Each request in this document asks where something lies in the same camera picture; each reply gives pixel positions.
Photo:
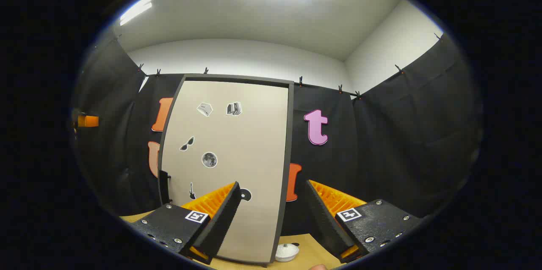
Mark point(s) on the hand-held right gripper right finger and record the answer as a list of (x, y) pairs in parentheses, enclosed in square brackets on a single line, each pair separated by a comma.
[(324, 219)]

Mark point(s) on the white round coaster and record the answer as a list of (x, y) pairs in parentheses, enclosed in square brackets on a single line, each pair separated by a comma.
[(286, 253)]

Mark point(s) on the beige cabinet door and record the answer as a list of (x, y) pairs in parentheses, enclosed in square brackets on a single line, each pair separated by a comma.
[(237, 143)]

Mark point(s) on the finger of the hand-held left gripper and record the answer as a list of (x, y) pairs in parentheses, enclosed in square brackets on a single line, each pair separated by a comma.
[(88, 121)]

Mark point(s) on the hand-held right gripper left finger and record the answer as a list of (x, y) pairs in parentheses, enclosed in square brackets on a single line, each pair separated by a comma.
[(220, 223)]

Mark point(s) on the black backdrop cloth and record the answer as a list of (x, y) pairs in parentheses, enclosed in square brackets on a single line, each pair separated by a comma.
[(402, 143)]

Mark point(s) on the small ceiling light panel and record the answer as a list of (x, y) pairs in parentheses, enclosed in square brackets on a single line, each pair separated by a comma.
[(135, 9)]

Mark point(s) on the dark grey cabinet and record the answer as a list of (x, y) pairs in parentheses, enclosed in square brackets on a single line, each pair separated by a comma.
[(290, 134)]

